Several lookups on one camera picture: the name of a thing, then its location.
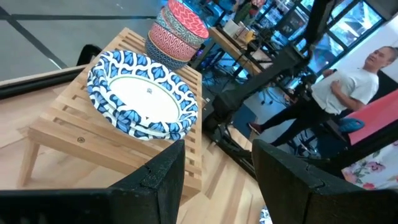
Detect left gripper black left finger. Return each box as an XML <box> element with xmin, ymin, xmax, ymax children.
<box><xmin>0</xmin><ymin>139</ymin><xmax>187</xmax><ymax>224</ymax></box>

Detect blue white patterned paper plate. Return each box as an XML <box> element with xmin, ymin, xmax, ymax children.
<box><xmin>259</xmin><ymin>207</ymin><xmax>274</xmax><ymax>224</ymax></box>
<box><xmin>102</xmin><ymin>111</ymin><xmax>195</xmax><ymax>141</ymax></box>
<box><xmin>88</xmin><ymin>90</ymin><xmax>198</xmax><ymax>136</ymax></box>
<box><xmin>86</xmin><ymin>49</ymin><xmax>199</xmax><ymax>133</ymax></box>

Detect floral cloth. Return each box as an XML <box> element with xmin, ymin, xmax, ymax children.
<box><xmin>341</xmin><ymin>141</ymin><xmax>398</xmax><ymax>190</ymax></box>

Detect red zigzag patterned bowl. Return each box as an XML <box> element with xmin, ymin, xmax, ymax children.
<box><xmin>164</xmin><ymin>0</ymin><xmax>210</xmax><ymax>44</ymax></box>

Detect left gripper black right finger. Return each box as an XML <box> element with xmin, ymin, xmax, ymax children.
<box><xmin>252</xmin><ymin>139</ymin><xmax>398</xmax><ymax>224</ymax></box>

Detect wooden workbench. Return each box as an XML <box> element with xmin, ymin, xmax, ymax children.
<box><xmin>208</xmin><ymin>26</ymin><xmax>265</xmax><ymax>75</ymax></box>

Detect slatted wooden shelf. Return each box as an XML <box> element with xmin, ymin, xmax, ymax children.
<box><xmin>17</xmin><ymin>27</ymin><xmax>205</xmax><ymax>200</ymax></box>

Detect blue grid bowl yellow inside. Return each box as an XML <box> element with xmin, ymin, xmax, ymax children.
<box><xmin>145</xmin><ymin>34</ymin><xmax>189</xmax><ymax>72</ymax></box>

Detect blue object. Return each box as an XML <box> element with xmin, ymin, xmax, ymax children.
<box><xmin>338</xmin><ymin>118</ymin><xmax>366</xmax><ymax>134</ymax></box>

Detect red panel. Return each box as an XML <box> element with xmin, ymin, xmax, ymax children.
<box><xmin>345</xmin><ymin>90</ymin><xmax>398</xmax><ymax>146</ymax></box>

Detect person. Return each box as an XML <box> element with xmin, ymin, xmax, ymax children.
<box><xmin>248</xmin><ymin>45</ymin><xmax>398</xmax><ymax>147</ymax></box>

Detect orange patterned bowl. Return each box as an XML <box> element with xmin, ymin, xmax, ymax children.
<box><xmin>155</xmin><ymin>8</ymin><xmax>203</xmax><ymax>47</ymax></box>

